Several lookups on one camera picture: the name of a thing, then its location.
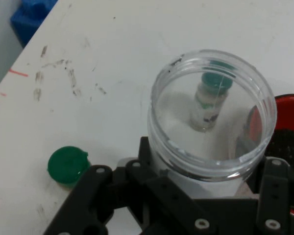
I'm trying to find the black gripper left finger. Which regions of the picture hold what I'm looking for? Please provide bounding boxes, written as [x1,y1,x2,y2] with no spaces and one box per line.
[43,136,218,235]

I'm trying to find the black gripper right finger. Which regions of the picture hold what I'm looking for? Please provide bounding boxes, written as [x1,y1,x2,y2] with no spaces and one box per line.
[256,157,294,235]

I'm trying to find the green plastic jar lid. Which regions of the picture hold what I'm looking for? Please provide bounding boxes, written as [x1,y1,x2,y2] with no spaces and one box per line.
[47,146,92,190]

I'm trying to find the red bowl with black seeds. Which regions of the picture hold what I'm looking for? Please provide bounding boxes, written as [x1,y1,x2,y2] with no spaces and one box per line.
[242,94,294,220]

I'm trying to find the small green-capped spice bottle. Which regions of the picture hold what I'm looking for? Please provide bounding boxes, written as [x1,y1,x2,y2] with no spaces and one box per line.
[190,61,236,133]

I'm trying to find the clear plastic jar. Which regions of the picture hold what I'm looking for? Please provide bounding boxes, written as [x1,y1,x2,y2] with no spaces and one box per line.
[147,49,278,199]

